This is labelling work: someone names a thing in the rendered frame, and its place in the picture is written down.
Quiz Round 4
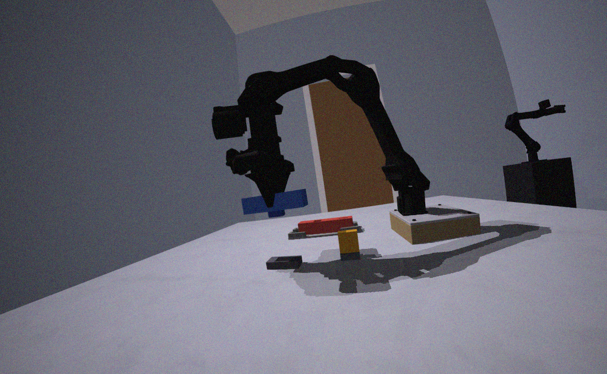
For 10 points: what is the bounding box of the blue bar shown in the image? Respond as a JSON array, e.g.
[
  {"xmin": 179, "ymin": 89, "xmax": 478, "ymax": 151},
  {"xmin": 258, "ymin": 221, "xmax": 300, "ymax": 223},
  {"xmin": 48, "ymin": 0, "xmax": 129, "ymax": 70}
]
[{"xmin": 241, "ymin": 189, "xmax": 308, "ymax": 218}]

